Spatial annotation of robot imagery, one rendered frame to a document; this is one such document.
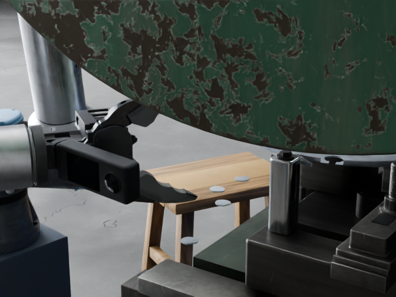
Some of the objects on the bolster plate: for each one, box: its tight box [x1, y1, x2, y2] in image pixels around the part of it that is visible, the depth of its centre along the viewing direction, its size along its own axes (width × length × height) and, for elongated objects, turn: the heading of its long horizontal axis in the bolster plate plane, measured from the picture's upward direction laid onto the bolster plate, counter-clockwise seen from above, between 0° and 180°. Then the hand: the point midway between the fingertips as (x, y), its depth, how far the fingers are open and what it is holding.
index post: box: [268, 150, 301, 235], centre depth 98 cm, size 3×3×10 cm
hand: (199, 144), depth 105 cm, fingers open, 13 cm apart
